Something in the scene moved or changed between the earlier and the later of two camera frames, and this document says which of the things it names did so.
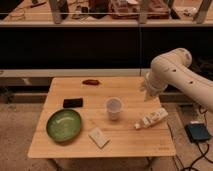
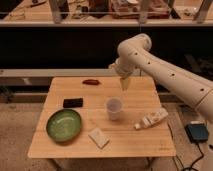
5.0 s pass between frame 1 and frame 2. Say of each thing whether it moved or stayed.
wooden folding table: stayed
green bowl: stayed
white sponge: stayed
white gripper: moved
